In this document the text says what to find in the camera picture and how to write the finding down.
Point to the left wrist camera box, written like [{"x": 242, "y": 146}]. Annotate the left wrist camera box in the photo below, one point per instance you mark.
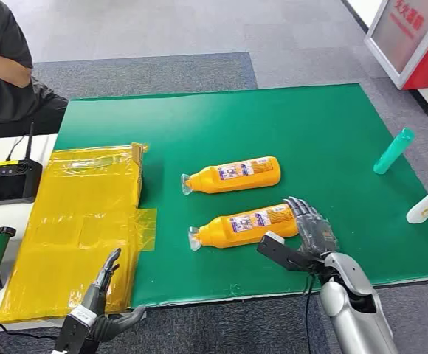
[{"x": 74, "y": 327}]

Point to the person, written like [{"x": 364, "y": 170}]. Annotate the person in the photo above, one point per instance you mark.
[{"x": 0, "y": 100}]

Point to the black remote controller with antennas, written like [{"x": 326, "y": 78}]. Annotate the black remote controller with antennas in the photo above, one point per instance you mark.
[{"x": 7, "y": 181}]

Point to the orange bottle with label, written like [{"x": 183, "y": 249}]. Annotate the orange bottle with label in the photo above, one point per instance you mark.
[
  {"x": 236, "y": 227},
  {"x": 236, "y": 175}
]

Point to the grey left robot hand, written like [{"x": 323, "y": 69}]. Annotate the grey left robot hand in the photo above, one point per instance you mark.
[{"x": 101, "y": 303}]

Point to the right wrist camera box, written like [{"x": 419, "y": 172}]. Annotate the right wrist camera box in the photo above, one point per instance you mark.
[{"x": 284, "y": 251}]

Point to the yellow taped cardboard box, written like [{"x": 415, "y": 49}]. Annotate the yellow taped cardboard box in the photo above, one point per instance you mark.
[{"x": 73, "y": 220}]

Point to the green table mat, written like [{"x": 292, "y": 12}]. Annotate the green table mat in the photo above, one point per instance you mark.
[{"x": 236, "y": 122}]

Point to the red and white sign stand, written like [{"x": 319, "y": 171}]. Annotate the red and white sign stand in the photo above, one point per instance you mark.
[{"x": 410, "y": 34}]

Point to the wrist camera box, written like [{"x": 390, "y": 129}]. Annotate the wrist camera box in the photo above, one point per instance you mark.
[
  {"x": 284, "y": 251},
  {"x": 74, "y": 327}
]

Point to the teal plastic bottle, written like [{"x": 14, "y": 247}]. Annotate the teal plastic bottle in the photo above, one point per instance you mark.
[{"x": 393, "y": 152}]

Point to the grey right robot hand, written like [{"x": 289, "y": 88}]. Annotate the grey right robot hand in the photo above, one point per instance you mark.
[{"x": 315, "y": 229}]

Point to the person's forearm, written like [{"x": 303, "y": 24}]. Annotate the person's forearm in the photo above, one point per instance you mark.
[{"x": 3, "y": 68}]

